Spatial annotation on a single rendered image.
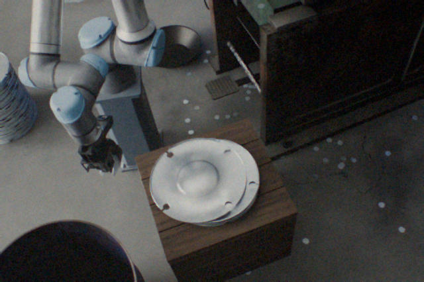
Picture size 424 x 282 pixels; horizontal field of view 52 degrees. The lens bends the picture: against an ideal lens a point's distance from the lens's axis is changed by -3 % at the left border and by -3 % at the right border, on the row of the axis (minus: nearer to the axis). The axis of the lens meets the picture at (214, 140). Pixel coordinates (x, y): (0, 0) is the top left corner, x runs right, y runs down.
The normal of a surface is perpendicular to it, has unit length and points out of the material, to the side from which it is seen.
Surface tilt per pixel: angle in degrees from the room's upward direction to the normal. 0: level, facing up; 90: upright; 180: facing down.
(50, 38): 60
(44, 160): 0
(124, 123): 90
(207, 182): 0
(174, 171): 0
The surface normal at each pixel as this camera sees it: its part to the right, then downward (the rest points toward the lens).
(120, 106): 0.11, 0.80
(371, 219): -0.08, -0.58
